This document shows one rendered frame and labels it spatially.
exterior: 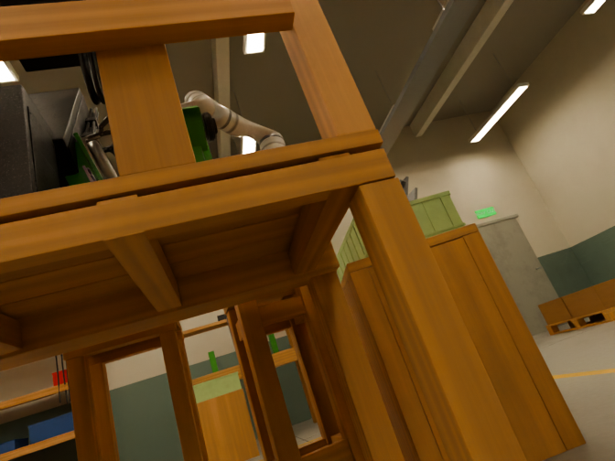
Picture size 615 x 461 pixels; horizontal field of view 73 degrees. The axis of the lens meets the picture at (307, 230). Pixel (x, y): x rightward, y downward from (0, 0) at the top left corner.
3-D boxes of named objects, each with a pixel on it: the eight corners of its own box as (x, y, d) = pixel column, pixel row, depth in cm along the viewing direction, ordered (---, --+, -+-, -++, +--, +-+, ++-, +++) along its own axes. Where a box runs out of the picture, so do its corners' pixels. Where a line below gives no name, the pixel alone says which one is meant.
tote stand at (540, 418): (394, 463, 189) (336, 299, 216) (497, 424, 195) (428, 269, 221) (435, 503, 126) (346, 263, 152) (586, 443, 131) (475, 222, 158)
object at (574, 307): (549, 336, 596) (534, 305, 611) (596, 318, 611) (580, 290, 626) (613, 321, 485) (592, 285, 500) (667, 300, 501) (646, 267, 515)
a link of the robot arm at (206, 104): (172, 136, 119) (163, 125, 125) (221, 117, 125) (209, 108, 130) (164, 113, 115) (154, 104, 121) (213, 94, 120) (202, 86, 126)
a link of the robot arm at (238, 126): (231, 99, 132) (235, 117, 127) (287, 134, 151) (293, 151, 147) (212, 117, 136) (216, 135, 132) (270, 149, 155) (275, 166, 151)
